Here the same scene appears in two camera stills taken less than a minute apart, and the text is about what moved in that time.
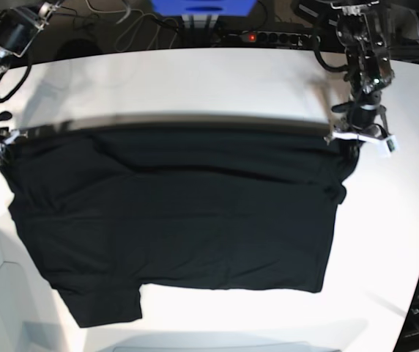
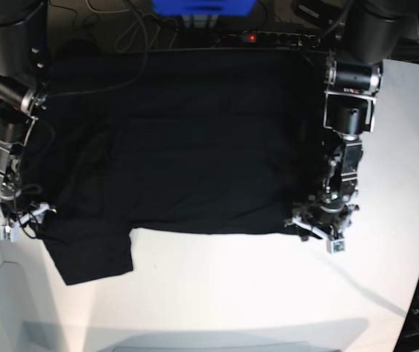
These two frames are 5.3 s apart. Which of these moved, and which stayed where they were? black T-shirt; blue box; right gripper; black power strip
Moved: black T-shirt; right gripper
Stayed: black power strip; blue box
